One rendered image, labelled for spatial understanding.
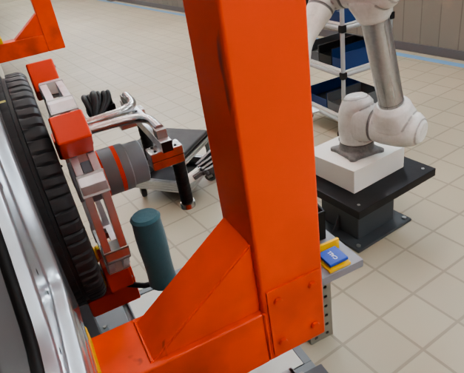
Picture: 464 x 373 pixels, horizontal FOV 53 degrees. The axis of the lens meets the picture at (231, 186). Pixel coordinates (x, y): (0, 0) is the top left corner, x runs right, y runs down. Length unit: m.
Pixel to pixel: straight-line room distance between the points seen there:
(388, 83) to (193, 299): 1.23
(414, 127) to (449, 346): 0.83
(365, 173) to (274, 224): 1.24
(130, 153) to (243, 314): 0.58
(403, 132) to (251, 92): 1.27
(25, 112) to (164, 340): 0.59
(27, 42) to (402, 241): 3.83
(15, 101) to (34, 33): 3.79
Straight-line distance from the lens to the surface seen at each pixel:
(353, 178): 2.11
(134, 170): 1.37
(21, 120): 1.15
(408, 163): 2.38
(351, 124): 2.14
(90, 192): 1.14
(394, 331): 1.97
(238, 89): 0.80
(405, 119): 2.01
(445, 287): 2.16
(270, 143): 0.86
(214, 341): 1.06
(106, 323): 1.85
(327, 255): 1.53
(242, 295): 1.04
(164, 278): 1.47
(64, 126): 1.09
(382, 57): 1.87
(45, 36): 4.96
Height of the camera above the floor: 1.46
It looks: 31 degrees down
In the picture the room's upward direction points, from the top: 9 degrees counter-clockwise
